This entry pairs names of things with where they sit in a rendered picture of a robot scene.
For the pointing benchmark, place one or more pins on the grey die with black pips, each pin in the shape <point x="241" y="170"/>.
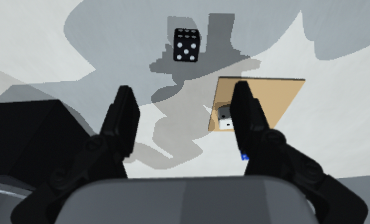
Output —
<point x="224" y="118"/>

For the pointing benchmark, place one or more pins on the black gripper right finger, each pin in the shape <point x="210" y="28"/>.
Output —
<point x="270" y="155"/>

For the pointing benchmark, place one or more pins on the tan flat mat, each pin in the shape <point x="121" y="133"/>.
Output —
<point x="274" y="94"/>

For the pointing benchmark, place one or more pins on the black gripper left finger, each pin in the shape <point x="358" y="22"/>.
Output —
<point x="100" y="159"/>

